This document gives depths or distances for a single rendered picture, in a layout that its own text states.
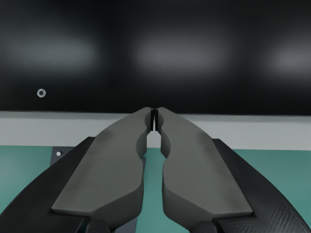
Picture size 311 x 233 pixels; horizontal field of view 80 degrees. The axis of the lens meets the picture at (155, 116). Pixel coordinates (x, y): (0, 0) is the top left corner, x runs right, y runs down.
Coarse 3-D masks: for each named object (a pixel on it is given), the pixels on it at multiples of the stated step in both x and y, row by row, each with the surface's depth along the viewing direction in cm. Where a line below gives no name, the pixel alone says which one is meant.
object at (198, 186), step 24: (168, 120) 11; (168, 144) 9; (192, 144) 9; (168, 168) 7; (192, 168) 7; (216, 168) 7; (168, 192) 6; (192, 192) 6; (216, 192) 6; (240, 192) 6; (168, 216) 7; (192, 216) 6; (216, 216) 6
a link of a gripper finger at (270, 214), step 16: (224, 144) 9; (224, 160) 8; (240, 160) 8; (240, 176) 7; (256, 176) 7; (256, 192) 6; (272, 192) 6; (256, 208) 6; (272, 208) 6; (288, 208) 6; (224, 224) 5; (240, 224) 5; (256, 224) 5; (272, 224) 5; (288, 224) 5; (304, 224) 5
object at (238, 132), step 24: (0, 120) 22; (24, 120) 22; (48, 120) 22; (72, 120) 22; (96, 120) 22; (192, 120) 22; (216, 120) 22; (240, 120) 22; (264, 120) 22; (288, 120) 22; (0, 144) 22; (24, 144) 22; (48, 144) 22; (72, 144) 22; (240, 144) 22; (264, 144) 22; (288, 144) 22
